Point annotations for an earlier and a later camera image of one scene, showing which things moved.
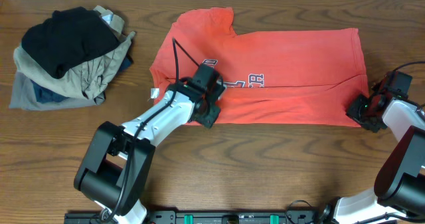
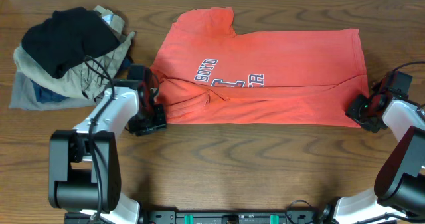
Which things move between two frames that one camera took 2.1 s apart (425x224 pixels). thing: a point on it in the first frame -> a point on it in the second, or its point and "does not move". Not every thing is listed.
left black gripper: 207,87 -> 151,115
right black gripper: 357,109 does not move
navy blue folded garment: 43,96 does not move
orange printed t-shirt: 303,78 does not move
